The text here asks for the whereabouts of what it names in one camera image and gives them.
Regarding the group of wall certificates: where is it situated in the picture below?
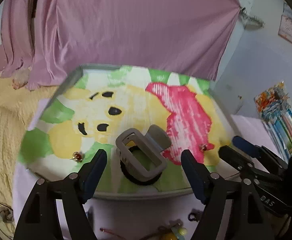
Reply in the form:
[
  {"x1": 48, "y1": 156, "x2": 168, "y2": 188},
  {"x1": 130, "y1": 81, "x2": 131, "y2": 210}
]
[{"x1": 278, "y1": 2, "x2": 292, "y2": 52}]

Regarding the crumpled plastic bag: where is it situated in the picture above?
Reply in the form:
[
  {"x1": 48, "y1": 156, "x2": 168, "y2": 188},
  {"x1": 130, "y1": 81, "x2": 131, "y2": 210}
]
[{"x1": 12, "y1": 68, "x2": 33, "y2": 90}]

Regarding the pink curtain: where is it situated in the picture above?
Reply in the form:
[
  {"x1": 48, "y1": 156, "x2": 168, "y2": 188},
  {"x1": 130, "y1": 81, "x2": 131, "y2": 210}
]
[{"x1": 0, "y1": 0, "x2": 242, "y2": 91}]

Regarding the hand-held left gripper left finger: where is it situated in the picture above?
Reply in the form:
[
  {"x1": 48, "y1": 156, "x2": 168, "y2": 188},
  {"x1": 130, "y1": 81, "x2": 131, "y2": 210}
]
[{"x1": 13, "y1": 149, "x2": 108, "y2": 240}]

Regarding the yellow bed blanket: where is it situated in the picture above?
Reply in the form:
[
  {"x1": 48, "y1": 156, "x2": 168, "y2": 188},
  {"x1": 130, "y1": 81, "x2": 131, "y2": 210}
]
[{"x1": 0, "y1": 74, "x2": 59, "y2": 212}]

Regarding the cartoon printed tray lining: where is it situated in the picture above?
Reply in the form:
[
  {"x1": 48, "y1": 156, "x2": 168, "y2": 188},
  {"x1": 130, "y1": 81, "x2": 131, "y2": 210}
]
[{"x1": 20, "y1": 66, "x2": 233, "y2": 193}]

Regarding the red string bracelet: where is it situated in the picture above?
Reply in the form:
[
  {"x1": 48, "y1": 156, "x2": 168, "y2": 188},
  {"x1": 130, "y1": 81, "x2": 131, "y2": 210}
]
[{"x1": 100, "y1": 227, "x2": 127, "y2": 236}]

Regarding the grey shallow tray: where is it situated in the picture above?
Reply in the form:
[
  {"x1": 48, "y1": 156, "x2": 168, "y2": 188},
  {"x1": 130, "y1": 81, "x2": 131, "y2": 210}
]
[{"x1": 18, "y1": 64, "x2": 244, "y2": 200}]

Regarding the stack of colourful books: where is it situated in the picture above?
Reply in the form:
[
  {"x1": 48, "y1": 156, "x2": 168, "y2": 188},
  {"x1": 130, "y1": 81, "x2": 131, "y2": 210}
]
[{"x1": 254, "y1": 81, "x2": 292, "y2": 161}]

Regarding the small black hair tie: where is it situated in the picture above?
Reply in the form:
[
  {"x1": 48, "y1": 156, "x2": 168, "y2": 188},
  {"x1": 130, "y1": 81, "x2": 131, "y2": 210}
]
[{"x1": 188, "y1": 211, "x2": 202, "y2": 222}]

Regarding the grey hair claw clip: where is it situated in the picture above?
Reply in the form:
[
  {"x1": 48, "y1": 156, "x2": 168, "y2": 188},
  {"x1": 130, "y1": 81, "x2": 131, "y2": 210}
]
[{"x1": 115, "y1": 124, "x2": 172, "y2": 180}]

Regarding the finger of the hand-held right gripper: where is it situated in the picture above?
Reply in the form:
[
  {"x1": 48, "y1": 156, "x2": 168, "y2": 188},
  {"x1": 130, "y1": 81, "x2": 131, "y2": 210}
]
[
  {"x1": 218, "y1": 145, "x2": 284, "y2": 182},
  {"x1": 232, "y1": 136, "x2": 291, "y2": 171}
]

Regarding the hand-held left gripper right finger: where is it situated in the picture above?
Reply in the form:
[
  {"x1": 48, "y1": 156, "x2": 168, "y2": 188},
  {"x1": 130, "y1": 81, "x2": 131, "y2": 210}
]
[{"x1": 180, "y1": 149, "x2": 280, "y2": 240}]

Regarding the wire wall shelf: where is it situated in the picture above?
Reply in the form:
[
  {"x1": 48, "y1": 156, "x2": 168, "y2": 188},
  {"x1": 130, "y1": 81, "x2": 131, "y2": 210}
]
[{"x1": 239, "y1": 6, "x2": 266, "y2": 30}]

